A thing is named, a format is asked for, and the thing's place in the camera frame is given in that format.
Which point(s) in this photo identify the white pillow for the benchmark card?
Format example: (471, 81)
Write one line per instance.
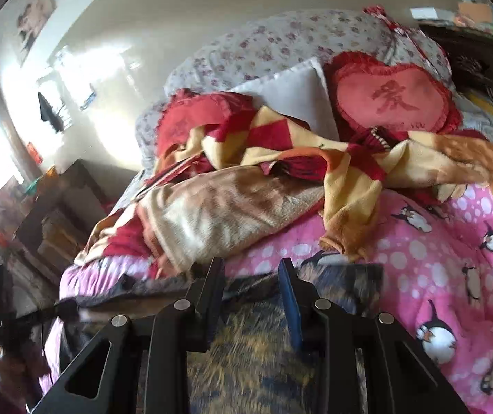
(300, 92)

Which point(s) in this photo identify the floral grey bedsheet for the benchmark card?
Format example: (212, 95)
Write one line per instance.
(276, 43)

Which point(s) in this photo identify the dark floral patterned garment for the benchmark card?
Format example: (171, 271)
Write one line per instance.
(251, 366)

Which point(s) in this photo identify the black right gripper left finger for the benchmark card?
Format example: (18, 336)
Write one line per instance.
(104, 376)

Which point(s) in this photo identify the red yellow checkered blanket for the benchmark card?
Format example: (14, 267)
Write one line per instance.
(352, 176)

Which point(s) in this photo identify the dark carved wooden headboard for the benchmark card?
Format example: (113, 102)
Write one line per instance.
(470, 53)

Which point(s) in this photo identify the wall photo poster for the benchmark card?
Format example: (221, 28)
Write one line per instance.
(29, 24)

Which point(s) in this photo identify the pink penguin blanket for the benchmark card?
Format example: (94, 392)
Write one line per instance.
(431, 269)

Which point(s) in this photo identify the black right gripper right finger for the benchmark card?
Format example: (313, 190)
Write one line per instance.
(363, 365)

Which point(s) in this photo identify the beige fleece blanket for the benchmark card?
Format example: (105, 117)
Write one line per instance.
(221, 213)

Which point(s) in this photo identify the dark wooden cabinet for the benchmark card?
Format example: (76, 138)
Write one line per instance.
(47, 223)

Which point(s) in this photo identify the red heart pillow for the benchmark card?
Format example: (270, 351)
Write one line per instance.
(366, 93)

